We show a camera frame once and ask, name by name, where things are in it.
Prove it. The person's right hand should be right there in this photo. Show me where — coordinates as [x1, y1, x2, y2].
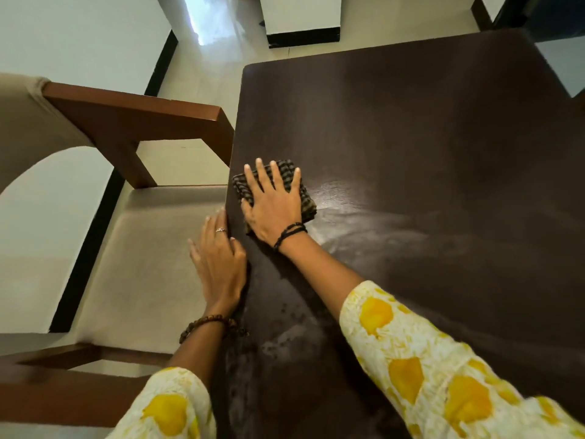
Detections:
[241, 157, 305, 248]

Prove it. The person's left hand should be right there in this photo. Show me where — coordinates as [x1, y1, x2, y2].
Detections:
[187, 207, 249, 318]

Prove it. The dark checkered cleaning cloth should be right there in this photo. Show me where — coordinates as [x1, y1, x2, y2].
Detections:
[232, 159, 317, 234]

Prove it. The person's right forearm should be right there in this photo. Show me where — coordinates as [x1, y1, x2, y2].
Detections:
[278, 230, 366, 321]

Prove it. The person's left forearm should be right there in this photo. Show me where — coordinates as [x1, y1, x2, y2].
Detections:
[166, 319, 229, 389]

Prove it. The wooden chair with beige cushion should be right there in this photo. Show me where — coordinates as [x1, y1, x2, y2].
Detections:
[0, 73, 236, 428]

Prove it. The dark brown table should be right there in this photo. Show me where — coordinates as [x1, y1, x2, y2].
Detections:
[208, 27, 585, 439]

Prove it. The white and yellow patterned garment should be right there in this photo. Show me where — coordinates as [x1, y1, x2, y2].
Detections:
[105, 280, 585, 439]

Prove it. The dark blue door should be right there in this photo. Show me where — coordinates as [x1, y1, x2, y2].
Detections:
[491, 0, 585, 43]

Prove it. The black cord bracelet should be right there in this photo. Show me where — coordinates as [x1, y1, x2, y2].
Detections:
[272, 222, 308, 251]

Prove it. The brown bead bracelet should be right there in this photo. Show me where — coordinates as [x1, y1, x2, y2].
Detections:
[179, 314, 247, 344]

